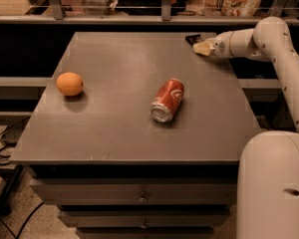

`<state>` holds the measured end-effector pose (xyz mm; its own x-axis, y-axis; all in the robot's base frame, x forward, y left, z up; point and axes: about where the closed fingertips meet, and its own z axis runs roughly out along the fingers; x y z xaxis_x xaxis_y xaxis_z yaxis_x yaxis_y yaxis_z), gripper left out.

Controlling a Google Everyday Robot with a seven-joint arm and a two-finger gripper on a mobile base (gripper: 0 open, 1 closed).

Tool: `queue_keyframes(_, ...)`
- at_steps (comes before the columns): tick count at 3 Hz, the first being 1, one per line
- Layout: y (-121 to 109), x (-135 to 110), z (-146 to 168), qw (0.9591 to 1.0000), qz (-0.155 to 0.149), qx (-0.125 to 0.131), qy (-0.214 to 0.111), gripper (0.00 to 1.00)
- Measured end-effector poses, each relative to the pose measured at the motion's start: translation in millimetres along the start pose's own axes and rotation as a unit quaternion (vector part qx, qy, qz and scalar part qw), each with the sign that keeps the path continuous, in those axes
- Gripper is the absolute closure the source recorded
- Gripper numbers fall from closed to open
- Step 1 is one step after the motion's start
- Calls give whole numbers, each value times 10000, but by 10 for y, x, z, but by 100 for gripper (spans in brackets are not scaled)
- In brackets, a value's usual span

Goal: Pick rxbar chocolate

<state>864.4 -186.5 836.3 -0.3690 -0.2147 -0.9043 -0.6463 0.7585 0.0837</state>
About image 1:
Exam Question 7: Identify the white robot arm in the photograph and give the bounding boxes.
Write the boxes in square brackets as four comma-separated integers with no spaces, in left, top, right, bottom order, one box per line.
[192,17,299,239]

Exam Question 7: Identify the grey drawer cabinet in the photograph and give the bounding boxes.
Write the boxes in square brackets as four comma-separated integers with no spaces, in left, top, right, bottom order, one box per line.
[12,33,260,239]

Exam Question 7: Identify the lower metal drawer knob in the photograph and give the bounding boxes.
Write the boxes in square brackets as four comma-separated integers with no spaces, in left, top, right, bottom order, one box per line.
[140,219,149,229]

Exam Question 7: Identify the orange fruit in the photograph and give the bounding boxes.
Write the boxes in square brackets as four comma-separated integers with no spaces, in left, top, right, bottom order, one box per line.
[56,72,83,97]

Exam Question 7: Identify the black floor cables left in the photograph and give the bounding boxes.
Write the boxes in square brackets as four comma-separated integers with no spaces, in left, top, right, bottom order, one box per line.
[0,117,46,239]

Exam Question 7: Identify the metal railing frame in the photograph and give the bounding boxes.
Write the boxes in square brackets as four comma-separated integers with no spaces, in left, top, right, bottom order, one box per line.
[0,0,299,26]

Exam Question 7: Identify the round metal drawer knob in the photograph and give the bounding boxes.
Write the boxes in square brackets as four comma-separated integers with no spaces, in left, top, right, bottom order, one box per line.
[139,191,149,203]

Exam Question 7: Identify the black bag behind glass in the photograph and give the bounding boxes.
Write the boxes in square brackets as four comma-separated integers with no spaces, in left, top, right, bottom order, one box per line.
[116,0,188,16]

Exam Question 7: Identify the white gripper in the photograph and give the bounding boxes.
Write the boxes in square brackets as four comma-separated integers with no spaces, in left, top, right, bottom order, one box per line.
[193,32,233,58]

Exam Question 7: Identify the red soda can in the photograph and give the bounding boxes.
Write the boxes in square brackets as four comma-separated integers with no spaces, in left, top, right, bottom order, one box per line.
[149,79,184,122]

